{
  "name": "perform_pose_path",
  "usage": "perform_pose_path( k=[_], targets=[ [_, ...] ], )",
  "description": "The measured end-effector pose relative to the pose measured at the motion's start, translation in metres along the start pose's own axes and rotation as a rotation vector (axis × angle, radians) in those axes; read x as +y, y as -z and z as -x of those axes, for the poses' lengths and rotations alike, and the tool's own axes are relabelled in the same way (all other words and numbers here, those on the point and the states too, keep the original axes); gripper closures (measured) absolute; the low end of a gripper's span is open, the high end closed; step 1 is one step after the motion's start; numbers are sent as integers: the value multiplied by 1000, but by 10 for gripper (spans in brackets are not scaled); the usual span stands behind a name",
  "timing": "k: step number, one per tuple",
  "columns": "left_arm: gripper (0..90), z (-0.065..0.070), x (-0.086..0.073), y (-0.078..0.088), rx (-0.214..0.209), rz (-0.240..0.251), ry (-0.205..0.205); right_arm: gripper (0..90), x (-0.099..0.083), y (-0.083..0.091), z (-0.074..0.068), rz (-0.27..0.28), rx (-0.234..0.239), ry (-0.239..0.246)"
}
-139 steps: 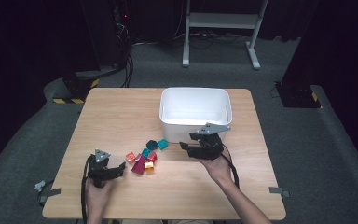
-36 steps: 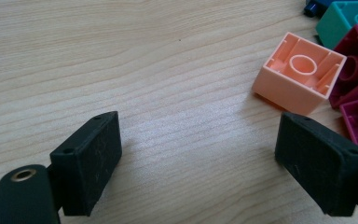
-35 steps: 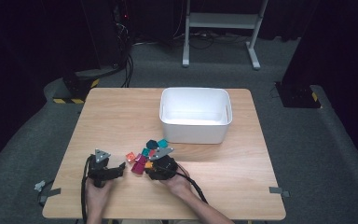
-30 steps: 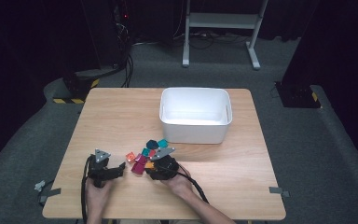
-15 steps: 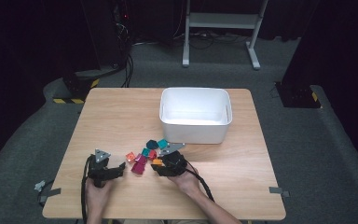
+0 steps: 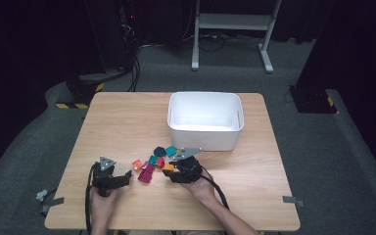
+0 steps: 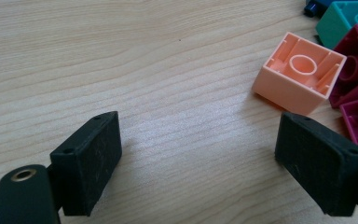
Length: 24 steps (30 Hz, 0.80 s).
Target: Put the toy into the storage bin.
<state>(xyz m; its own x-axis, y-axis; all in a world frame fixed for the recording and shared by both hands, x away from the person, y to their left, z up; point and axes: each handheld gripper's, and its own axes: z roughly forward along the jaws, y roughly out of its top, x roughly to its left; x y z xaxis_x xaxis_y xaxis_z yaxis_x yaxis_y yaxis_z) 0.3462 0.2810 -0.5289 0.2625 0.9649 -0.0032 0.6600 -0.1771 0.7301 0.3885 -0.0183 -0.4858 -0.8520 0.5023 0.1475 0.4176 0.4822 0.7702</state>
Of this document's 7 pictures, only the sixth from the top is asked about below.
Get grey tape strip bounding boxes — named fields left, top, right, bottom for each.
left=282, top=195, right=306, bottom=209
left=39, top=196, right=66, bottom=215

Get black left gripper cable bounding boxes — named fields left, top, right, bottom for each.
left=83, top=162, right=99, bottom=235

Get person's left hand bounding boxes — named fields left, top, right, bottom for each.
left=89, top=188, right=120, bottom=214

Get dark equipment rack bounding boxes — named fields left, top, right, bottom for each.
left=84, top=0, right=141, bottom=74

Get black floor cables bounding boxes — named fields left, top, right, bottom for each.
left=125, top=53, right=142, bottom=93

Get white plastic bin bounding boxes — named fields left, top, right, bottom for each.
left=166, top=91, right=245, bottom=152

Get person's right hand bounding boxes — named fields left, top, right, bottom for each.
left=182, top=172, right=216, bottom=204

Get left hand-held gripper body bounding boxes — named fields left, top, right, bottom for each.
left=91, top=156, right=125, bottom=198

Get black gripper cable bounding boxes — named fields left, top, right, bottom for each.
left=83, top=162, right=99, bottom=235
left=200, top=165, right=231, bottom=212

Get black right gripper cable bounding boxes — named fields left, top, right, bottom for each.
left=200, top=165, right=231, bottom=212

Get white metal stand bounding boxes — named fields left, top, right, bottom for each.
left=190, top=0, right=283, bottom=74

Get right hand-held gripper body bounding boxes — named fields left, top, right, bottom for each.
left=170, top=147, right=207, bottom=184

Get dark curtain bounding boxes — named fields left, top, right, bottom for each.
left=0, top=0, right=107, bottom=184
left=295, top=0, right=376, bottom=179

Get black stand base hazard tape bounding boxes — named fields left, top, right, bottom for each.
left=288, top=85, right=338, bottom=115
left=55, top=72, right=106, bottom=111

